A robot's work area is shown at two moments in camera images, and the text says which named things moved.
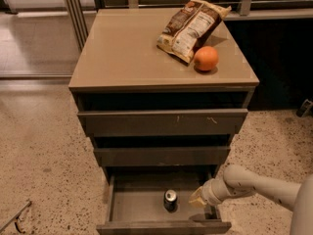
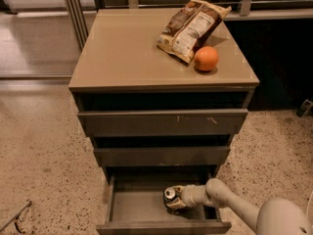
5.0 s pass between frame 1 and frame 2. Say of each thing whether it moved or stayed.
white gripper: moved
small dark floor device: stayed
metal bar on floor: stayed
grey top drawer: stayed
